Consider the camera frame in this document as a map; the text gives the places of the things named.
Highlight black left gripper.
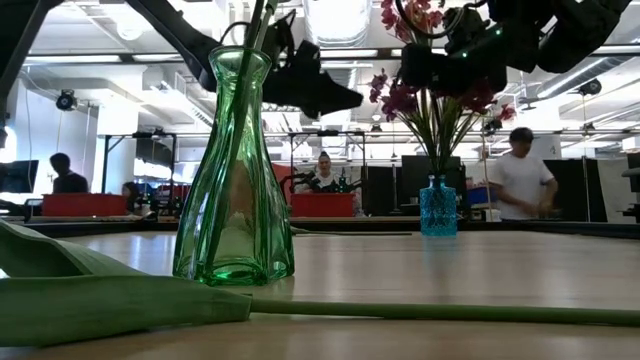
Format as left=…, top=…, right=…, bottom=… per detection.
left=260, top=12, right=365, bottom=120

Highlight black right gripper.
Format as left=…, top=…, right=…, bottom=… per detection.
left=399, top=7, right=509, bottom=96

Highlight purple flower bunch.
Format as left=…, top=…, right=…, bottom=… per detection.
left=439, top=77, right=501, bottom=176
left=368, top=69, right=451, bottom=177

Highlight red flower bunch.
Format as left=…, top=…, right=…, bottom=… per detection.
left=449, top=102, right=517, bottom=176
left=379, top=0, right=446, bottom=46

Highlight white artificial tulip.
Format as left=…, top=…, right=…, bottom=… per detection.
left=202, top=0, right=269, bottom=276

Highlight yellow artificial tulip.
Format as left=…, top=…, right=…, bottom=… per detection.
left=0, top=219, right=640, bottom=349

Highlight blue glass vase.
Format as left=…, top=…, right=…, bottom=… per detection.
left=418, top=174, right=459, bottom=238

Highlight green glass vase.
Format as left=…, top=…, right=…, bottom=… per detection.
left=172, top=45, right=296, bottom=287

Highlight person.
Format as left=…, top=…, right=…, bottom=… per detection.
left=122, top=180, right=146, bottom=216
left=299, top=151, right=361, bottom=195
left=48, top=152, right=90, bottom=195
left=487, top=127, right=560, bottom=221

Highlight red plastic bin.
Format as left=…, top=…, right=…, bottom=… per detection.
left=42, top=193, right=128, bottom=217
left=289, top=193, right=356, bottom=218

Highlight black computer monitor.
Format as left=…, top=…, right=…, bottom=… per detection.
left=0, top=159, right=40, bottom=194
left=399, top=154, right=466, bottom=217

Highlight black ceiling spotlight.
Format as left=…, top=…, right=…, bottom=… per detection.
left=55, top=89, right=79, bottom=112
left=578, top=78, right=603, bottom=97

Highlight black partition panel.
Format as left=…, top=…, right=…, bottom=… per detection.
left=542, top=158, right=609, bottom=223

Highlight silver ventilation duct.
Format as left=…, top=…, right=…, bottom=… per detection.
left=302, top=0, right=374, bottom=49

